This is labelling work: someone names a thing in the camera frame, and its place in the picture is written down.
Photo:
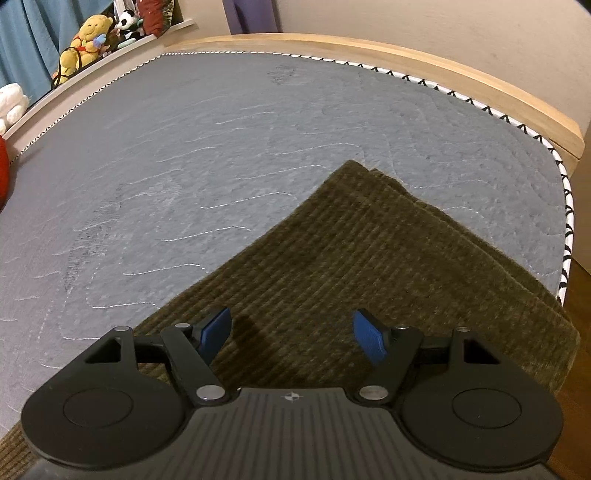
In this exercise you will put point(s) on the white plush toy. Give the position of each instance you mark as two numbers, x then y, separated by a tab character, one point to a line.
11	104

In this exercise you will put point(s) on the yellow bear plush toy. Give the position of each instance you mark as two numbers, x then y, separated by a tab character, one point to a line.
97	28

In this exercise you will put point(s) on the grey quilted mattress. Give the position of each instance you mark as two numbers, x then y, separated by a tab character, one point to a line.
231	161

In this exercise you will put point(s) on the dark red cushion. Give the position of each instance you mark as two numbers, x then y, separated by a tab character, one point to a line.
154	14

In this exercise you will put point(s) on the blue curtain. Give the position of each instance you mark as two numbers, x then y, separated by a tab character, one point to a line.
32	32

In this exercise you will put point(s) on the panda plush toy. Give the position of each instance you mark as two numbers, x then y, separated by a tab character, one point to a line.
127	23

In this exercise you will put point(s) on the purple box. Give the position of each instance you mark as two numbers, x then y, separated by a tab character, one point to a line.
251	16

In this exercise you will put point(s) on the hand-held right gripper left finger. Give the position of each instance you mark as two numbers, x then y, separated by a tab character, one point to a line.
216	333

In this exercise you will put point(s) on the wooden bed frame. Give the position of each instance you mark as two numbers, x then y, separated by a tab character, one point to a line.
438	64

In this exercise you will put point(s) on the folded red quilt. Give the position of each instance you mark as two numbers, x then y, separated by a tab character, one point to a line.
3	175

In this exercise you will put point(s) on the yellow lion plush toy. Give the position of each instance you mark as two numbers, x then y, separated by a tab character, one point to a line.
74	57

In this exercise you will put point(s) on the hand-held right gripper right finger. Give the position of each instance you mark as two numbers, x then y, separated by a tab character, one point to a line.
370	337

